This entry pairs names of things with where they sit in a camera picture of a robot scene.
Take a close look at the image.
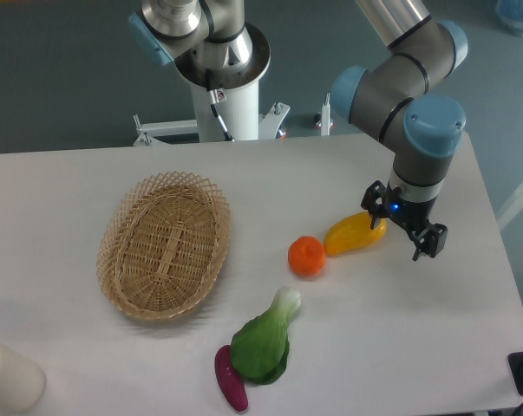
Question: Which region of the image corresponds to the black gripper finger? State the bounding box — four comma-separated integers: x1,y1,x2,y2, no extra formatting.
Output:
361,181,387,230
410,222,448,261

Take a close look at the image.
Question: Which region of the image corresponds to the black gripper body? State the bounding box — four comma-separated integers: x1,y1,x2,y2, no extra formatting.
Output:
384,192,436,237

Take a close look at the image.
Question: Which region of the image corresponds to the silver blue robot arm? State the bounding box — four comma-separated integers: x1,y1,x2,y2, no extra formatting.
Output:
127,1,467,257

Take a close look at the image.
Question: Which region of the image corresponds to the yellow mango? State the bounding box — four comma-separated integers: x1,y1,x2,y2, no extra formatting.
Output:
324,211,387,257

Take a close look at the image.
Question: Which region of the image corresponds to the orange tangerine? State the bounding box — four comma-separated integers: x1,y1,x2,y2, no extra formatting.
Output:
287,236,326,277

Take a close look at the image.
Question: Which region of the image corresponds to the green bok choy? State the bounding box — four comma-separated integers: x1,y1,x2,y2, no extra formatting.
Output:
230,287,301,385

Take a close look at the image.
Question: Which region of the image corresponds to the oval wicker basket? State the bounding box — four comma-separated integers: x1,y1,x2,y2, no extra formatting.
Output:
97,172,231,322

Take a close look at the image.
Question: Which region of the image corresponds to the blue plastic bag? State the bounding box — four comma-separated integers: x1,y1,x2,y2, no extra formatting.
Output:
495,0,523,37

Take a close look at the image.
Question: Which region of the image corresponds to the purple sweet potato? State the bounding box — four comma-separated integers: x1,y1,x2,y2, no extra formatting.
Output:
214,345,249,412

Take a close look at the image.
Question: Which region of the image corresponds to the cream cylindrical container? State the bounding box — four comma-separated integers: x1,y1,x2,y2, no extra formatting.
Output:
0,342,46,413

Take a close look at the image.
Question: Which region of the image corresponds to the white frame bar right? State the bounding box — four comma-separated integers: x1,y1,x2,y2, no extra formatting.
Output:
495,180,523,232

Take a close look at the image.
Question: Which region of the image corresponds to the black cable on pedestal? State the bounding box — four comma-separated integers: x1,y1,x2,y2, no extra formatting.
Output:
205,68,236,143

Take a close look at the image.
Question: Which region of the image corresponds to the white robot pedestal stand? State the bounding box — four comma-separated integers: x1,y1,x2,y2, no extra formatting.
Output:
133,23,336,147

